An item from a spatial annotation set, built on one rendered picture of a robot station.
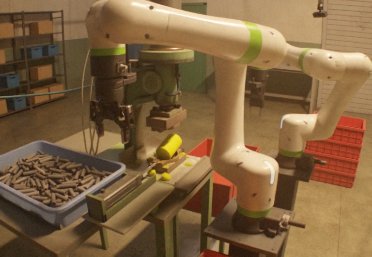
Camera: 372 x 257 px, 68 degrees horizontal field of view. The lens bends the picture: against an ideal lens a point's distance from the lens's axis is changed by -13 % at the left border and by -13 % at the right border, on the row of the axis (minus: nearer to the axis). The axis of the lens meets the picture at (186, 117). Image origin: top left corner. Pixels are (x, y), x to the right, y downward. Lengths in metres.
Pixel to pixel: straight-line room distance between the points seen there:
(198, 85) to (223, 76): 6.14
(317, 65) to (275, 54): 0.36
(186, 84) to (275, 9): 2.66
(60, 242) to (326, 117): 1.20
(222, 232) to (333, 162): 2.43
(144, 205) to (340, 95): 0.91
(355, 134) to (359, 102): 3.34
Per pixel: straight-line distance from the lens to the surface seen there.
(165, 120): 1.16
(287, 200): 1.62
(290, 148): 1.50
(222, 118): 1.04
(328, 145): 3.31
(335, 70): 1.22
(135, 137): 1.33
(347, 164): 3.36
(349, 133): 3.25
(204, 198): 1.46
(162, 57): 1.10
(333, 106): 1.44
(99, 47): 0.77
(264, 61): 0.85
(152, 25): 0.65
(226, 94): 1.02
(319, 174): 3.45
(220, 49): 0.76
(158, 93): 1.19
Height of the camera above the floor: 1.58
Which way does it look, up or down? 17 degrees down
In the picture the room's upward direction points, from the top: straight up
